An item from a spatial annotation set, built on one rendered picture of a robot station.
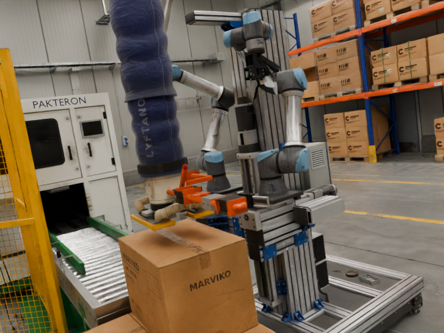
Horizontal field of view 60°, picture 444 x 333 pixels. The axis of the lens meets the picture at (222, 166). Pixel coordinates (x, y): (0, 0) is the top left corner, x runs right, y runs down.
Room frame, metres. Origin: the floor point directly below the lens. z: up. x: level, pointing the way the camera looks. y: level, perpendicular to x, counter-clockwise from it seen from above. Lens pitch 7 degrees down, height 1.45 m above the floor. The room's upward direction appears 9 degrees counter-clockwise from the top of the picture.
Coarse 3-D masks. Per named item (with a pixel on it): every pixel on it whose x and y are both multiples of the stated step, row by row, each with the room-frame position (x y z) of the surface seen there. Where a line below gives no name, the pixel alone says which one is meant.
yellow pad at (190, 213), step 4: (192, 208) 1.75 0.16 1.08; (188, 212) 1.72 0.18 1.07; (192, 212) 1.70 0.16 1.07; (196, 212) 1.68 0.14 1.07; (200, 212) 1.68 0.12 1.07; (204, 212) 1.67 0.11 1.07; (208, 212) 1.68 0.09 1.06; (212, 212) 1.69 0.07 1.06; (188, 216) 1.70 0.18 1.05; (192, 216) 1.66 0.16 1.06; (196, 216) 1.65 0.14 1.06; (200, 216) 1.66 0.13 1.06; (204, 216) 1.67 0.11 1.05
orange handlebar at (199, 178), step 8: (192, 176) 2.10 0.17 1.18; (200, 176) 2.02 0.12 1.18; (208, 176) 1.92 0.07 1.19; (168, 192) 1.67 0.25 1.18; (200, 192) 1.48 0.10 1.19; (208, 192) 1.45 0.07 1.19; (192, 200) 1.46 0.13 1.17; (200, 200) 1.39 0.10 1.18; (232, 208) 1.20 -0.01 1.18; (240, 208) 1.19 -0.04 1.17
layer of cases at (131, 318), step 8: (112, 320) 1.86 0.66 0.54; (120, 320) 1.85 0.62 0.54; (128, 320) 1.83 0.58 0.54; (136, 320) 1.83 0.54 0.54; (96, 328) 1.80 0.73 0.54; (104, 328) 1.79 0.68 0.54; (112, 328) 1.78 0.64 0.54; (120, 328) 1.77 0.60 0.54; (128, 328) 1.75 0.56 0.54; (136, 328) 1.74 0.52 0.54; (144, 328) 1.74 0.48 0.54; (256, 328) 1.58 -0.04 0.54; (264, 328) 1.58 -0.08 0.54
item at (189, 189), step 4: (176, 188) 1.57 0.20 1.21; (180, 188) 1.58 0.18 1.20; (184, 188) 1.59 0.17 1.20; (188, 188) 1.59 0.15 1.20; (192, 188) 1.52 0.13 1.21; (196, 188) 1.53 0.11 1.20; (200, 188) 1.54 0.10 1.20; (176, 192) 1.53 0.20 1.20; (180, 192) 1.50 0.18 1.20; (184, 192) 1.50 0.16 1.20; (188, 192) 1.51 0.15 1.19; (192, 192) 1.52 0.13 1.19; (176, 196) 1.56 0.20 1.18; (180, 196) 1.52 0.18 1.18; (184, 196) 1.50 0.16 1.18; (176, 200) 1.55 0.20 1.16; (180, 200) 1.51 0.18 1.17; (184, 200) 1.50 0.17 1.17; (188, 200) 1.51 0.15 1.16; (184, 204) 1.50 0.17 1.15
